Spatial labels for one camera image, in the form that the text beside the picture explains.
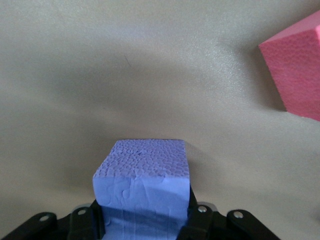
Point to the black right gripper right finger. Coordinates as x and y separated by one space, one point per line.
220 227

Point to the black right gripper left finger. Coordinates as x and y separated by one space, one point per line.
62 225

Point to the purple foam cube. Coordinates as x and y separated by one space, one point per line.
140 180

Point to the large paper table cover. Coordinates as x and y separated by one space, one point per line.
125 75

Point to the crimson foam cube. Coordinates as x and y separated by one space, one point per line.
295 75

